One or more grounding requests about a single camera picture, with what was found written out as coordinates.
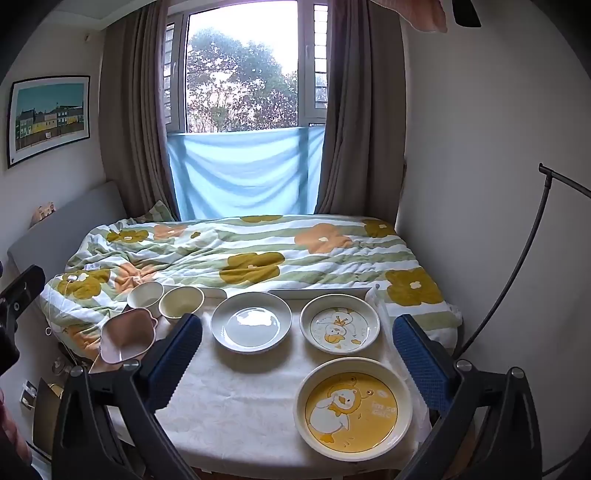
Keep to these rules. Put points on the grey headboard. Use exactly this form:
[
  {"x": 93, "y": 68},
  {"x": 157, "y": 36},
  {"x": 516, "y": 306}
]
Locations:
[{"x": 60, "y": 230}]

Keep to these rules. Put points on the person's left hand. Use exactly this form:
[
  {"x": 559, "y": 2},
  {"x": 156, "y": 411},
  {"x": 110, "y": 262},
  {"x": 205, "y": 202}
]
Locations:
[{"x": 11, "y": 434}]

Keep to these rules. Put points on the cardboard box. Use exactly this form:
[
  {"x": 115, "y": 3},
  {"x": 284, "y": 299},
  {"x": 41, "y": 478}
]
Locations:
[{"x": 48, "y": 415}]

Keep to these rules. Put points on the pink plush toy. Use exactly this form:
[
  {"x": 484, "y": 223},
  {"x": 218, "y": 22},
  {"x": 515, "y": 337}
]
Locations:
[{"x": 44, "y": 213}]

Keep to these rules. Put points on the plain white plate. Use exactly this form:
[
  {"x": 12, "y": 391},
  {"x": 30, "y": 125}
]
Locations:
[{"x": 251, "y": 321}]

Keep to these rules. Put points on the light blue cloth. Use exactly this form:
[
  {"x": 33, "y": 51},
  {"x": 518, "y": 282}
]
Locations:
[{"x": 240, "y": 175}]

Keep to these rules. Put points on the window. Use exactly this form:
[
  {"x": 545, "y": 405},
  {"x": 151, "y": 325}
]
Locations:
[{"x": 244, "y": 69}]

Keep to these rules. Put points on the floral striped blanket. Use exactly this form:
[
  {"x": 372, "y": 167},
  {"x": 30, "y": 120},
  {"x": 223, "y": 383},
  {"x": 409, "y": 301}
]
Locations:
[{"x": 258, "y": 249}]

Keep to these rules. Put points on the small white duck plate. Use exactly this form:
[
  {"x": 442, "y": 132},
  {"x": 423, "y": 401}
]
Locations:
[{"x": 340, "y": 330}]

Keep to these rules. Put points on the pink square bowl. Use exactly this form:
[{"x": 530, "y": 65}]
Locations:
[{"x": 124, "y": 341}]

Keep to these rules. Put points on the green checkered pillow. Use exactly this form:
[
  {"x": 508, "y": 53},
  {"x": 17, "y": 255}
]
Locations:
[{"x": 157, "y": 212}]

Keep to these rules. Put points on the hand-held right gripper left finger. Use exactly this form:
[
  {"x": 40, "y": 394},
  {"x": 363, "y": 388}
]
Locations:
[{"x": 178, "y": 364}]

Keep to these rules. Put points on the brown curtain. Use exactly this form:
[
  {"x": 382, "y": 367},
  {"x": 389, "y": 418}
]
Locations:
[
  {"x": 364, "y": 115},
  {"x": 134, "y": 115}
]

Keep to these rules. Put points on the cream round bowl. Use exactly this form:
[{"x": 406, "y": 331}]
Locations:
[{"x": 180, "y": 302}]

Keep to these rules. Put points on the white patterned tablecloth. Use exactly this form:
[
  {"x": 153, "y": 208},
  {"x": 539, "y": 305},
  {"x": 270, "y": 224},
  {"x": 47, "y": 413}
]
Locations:
[{"x": 240, "y": 397}]

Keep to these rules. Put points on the pink hanging garment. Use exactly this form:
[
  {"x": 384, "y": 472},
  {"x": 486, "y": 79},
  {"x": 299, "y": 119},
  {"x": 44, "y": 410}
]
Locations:
[{"x": 427, "y": 14}]

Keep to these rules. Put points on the dark hanging cloth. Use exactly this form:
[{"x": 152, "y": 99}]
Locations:
[{"x": 466, "y": 11}]

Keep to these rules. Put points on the framed houses picture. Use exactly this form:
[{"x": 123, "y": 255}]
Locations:
[{"x": 48, "y": 117}]

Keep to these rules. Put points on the floral ceramic bowl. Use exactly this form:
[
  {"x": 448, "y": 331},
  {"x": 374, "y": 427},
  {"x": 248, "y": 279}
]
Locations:
[{"x": 353, "y": 410}]

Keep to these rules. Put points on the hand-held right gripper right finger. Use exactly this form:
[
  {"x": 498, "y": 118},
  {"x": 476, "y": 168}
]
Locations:
[{"x": 420, "y": 364}]

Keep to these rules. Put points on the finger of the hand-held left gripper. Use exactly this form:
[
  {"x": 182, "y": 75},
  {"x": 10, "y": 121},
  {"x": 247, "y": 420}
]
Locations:
[{"x": 23, "y": 288}]

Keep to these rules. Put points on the white cup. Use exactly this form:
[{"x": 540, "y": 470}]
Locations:
[{"x": 145, "y": 295}]

